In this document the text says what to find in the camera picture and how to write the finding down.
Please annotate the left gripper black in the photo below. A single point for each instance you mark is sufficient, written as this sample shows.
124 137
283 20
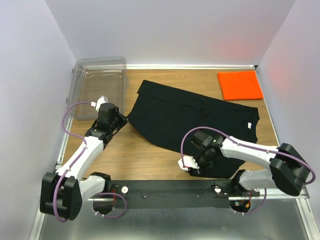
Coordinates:
123 120

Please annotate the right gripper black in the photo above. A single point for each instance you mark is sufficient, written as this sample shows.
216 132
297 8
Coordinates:
202 169

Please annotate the black t-shirt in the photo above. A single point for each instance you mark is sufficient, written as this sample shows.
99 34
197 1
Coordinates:
164 114

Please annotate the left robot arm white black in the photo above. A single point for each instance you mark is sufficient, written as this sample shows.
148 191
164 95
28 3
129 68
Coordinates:
64 191

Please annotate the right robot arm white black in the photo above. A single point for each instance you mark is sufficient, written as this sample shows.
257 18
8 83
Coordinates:
283 167

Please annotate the clear plastic bin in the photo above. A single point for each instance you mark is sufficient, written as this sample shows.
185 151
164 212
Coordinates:
96 77

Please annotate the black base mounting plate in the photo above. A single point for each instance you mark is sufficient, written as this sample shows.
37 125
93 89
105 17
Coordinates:
173 194

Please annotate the folded orange t-shirt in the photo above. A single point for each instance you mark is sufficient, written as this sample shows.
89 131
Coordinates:
241 85

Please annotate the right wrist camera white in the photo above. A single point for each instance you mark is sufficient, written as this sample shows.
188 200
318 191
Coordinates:
188 163

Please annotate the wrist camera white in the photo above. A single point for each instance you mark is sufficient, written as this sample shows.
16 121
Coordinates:
102 100
188 163

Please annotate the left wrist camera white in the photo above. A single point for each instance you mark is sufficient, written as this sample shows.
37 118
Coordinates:
102 100

